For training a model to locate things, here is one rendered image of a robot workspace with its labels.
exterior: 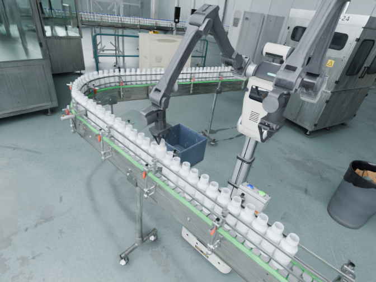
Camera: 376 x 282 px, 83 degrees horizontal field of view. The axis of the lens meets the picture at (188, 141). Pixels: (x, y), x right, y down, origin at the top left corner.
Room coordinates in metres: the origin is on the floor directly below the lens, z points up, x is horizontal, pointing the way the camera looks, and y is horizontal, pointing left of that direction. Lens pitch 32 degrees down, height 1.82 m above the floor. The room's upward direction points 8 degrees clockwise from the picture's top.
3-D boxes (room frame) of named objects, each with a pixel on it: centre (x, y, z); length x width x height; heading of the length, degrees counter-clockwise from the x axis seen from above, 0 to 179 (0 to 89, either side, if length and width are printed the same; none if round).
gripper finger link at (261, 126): (0.77, -0.31, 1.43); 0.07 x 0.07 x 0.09; 52
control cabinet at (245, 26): (7.17, -1.19, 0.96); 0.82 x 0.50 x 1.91; 124
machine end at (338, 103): (4.57, -2.53, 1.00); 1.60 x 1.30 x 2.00; 124
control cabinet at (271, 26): (7.67, -1.94, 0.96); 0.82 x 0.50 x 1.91; 124
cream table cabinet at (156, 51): (5.32, 0.82, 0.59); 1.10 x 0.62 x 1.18; 124
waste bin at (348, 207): (1.76, -1.89, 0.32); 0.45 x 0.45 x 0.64
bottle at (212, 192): (0.71, -0.14, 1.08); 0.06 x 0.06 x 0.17
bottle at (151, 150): (0.97, 0.18, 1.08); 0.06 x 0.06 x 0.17
